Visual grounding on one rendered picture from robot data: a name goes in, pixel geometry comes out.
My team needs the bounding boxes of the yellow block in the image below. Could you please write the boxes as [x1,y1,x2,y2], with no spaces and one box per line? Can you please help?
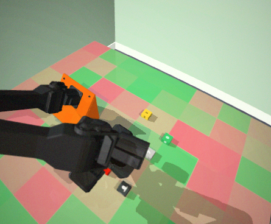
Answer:
[141,109,152,120]

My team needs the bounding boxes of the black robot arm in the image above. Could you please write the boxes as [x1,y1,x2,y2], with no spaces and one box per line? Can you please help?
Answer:
[0,81,150,179]

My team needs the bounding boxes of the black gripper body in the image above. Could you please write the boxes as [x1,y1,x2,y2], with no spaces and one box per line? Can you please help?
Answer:
[69,124,133,193]

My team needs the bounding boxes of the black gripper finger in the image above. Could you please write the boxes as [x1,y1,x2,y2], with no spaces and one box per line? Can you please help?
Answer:
[97,170,106,181]

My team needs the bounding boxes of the small green block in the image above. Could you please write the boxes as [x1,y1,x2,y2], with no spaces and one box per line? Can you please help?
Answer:
[161,133,174,146]

